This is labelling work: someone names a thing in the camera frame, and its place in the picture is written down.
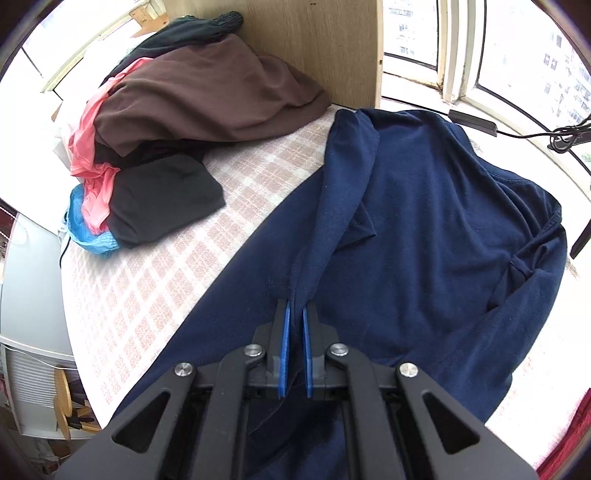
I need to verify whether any black ring light cable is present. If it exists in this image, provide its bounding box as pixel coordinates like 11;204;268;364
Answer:
496;117;591;153

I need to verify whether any wooden stool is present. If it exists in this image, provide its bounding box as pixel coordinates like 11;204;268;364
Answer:
53;367;102;441

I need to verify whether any white ribbed appliance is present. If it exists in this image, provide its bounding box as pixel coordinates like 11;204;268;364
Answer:
0;337;77;439

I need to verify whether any black tripod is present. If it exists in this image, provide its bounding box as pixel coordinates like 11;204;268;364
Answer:
569;217;591;260

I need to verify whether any dark green garment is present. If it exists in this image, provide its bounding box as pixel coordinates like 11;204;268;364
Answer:
111;11;244;81

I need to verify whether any black garment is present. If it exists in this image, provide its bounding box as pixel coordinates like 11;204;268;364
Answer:
104;152;227;250

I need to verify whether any pink plaid blanket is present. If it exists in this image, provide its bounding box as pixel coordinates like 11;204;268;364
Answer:
60;104;575;469

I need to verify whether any navy blue shirt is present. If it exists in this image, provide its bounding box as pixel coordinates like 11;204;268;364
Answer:
111;107;568;480

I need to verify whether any light wooden panel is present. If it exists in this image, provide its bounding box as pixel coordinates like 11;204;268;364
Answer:
164;0;384;112

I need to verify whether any wooden plank frame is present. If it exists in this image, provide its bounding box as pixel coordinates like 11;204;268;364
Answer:
128;0;171;29

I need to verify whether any light blue garment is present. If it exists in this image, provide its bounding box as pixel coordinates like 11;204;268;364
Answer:
65;185;122;258

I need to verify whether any brown garment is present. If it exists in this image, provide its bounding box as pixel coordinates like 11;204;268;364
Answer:
92;34;332;158

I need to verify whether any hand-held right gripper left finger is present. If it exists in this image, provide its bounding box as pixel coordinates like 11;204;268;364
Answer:
54;298;293;480

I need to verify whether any black inline cable remote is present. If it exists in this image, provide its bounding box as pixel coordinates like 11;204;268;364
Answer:
448;109;499;137

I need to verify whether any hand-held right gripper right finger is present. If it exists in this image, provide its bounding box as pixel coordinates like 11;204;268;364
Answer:
302;302;539;480

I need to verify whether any pink garment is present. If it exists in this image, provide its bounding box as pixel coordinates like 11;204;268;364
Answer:
68;58;153;236

